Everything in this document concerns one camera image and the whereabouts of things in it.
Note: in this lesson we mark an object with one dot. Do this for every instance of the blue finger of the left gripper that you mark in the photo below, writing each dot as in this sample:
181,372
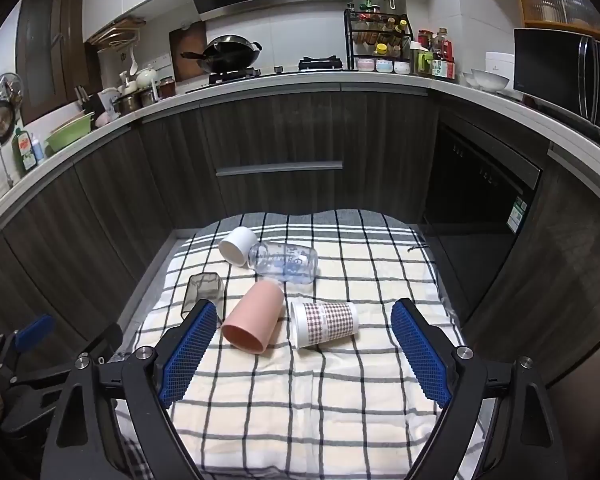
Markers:
32,335

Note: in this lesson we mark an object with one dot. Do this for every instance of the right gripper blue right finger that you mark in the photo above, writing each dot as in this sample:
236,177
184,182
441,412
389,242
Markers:
450,376

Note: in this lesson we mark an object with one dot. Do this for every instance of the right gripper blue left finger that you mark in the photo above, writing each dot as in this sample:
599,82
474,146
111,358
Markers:
153,378

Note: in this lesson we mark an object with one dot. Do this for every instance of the grey transparent square cup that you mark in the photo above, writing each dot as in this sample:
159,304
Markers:
205,286

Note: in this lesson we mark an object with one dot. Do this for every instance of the pink plastic cup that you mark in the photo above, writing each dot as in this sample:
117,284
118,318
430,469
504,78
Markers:
251,324

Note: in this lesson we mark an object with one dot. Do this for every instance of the white ceramic cup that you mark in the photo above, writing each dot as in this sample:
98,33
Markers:
235,247

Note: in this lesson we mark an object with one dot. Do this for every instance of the plaid paper cup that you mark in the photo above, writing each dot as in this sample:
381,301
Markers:
321,322

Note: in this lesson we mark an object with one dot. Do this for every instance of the checkered white black cloth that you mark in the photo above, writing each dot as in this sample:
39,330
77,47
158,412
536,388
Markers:
347,409

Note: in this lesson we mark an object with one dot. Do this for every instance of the clear glass bottle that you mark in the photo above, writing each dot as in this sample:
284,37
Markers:
285,263

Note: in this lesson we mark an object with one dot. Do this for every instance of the built-in black dishwasher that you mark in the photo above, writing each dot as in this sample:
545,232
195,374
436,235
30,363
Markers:
478,197

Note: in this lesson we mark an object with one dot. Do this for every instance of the green dish soap bottle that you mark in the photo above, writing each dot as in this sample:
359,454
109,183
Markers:
22,147

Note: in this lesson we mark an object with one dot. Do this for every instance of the green basin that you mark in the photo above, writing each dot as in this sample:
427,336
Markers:
70,132

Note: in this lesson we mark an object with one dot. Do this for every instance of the hanging frying pan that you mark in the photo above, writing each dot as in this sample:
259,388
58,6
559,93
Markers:
11,98

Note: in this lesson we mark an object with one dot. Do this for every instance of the white bowl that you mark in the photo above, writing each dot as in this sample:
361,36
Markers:
490,82

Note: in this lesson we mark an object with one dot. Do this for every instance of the white rice cooker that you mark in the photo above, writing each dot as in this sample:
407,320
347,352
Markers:
501,64

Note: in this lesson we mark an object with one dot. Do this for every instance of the black microwave oven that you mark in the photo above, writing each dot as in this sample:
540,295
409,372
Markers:
559,68

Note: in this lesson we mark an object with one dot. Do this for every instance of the black wok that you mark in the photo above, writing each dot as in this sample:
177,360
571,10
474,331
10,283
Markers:
226,54

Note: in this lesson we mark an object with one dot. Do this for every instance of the gas stove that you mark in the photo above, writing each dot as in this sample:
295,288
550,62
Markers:
305,64

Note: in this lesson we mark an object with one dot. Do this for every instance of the black spice rack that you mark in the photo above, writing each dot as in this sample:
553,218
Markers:
371,35

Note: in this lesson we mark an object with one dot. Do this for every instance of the drawer metal handle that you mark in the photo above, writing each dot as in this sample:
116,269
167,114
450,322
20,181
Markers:
318,165

